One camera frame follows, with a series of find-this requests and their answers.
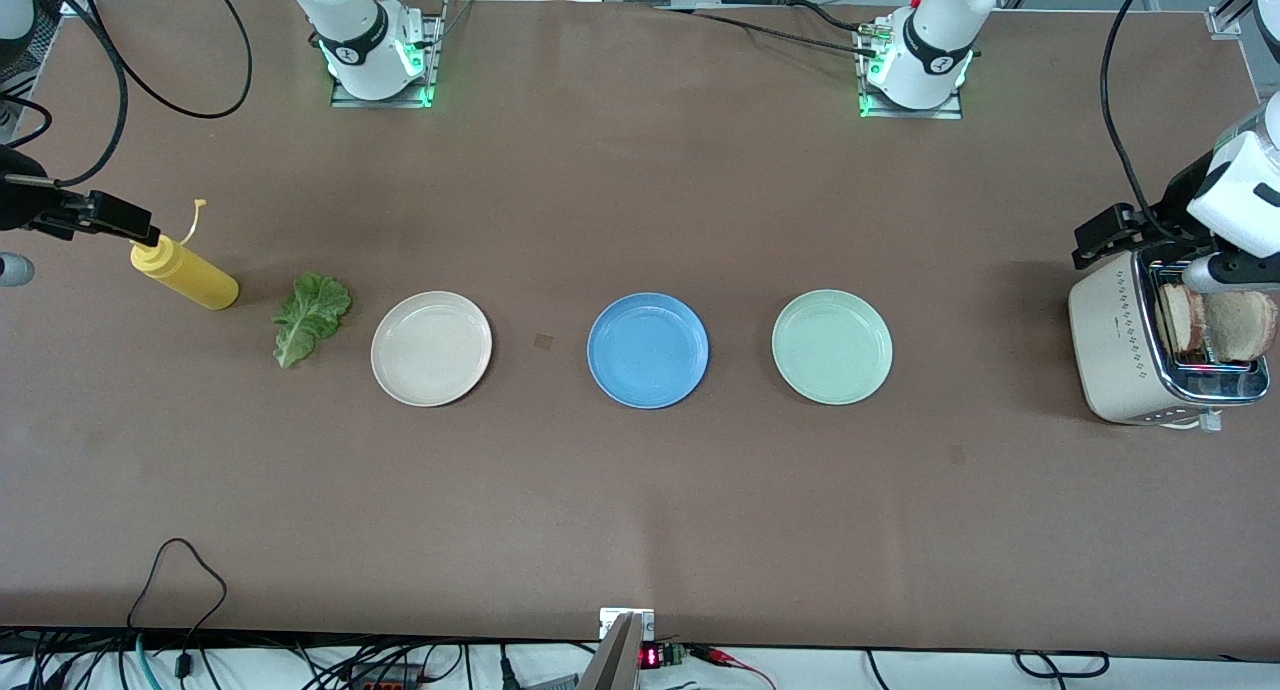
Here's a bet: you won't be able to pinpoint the yellow squeeze bottle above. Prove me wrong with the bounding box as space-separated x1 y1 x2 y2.
130 198 241 312

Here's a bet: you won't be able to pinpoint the brown bread slice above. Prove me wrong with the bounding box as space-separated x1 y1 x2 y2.
1156 282 1208 357
1200 290 1280 364

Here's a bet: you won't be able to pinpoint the green lettuce leaf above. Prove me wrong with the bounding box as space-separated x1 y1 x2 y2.
272 273 353 370

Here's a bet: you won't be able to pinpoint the light green round plate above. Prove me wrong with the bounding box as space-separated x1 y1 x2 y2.
771 289 894 406

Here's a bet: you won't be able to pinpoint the beige round plate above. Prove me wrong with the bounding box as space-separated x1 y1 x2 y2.
370 291 494 408

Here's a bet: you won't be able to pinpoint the blue round plate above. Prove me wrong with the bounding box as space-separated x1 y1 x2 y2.
587 292 711 410

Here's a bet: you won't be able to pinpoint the cream chrome toaster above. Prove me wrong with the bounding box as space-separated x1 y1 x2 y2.
1067 248 1272 433

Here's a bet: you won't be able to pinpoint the black white checkered fabric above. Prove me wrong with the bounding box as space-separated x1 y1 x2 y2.
0 10 66 101

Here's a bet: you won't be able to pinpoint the red black clip leads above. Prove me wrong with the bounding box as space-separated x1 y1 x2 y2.
688 644 776 690

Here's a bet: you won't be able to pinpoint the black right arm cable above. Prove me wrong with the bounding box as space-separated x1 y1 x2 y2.
0 0 253 186

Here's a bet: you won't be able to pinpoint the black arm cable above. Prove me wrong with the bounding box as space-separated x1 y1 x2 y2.
1100 0 1280 246
0 0 253 186

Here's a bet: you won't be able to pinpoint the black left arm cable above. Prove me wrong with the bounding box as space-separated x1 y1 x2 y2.
1100 0 1280 246

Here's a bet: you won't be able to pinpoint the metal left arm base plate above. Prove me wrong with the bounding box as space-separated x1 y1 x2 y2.
858 20 966 121

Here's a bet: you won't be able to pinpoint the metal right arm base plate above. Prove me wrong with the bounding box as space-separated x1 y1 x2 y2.
330 10 438 109

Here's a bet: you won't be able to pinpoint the thin black looped cable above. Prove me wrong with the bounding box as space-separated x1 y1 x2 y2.
125 538 229 683

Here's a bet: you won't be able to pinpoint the black base cable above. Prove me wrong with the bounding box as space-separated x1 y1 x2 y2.
655 6 881 59
788 0 876 33

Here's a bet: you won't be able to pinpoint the coiled black cable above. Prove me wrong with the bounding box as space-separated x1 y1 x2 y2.
1015 650 1111 679

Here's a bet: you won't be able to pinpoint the aluminium camera mount post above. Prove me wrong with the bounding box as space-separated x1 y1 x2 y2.
598 607 657 690

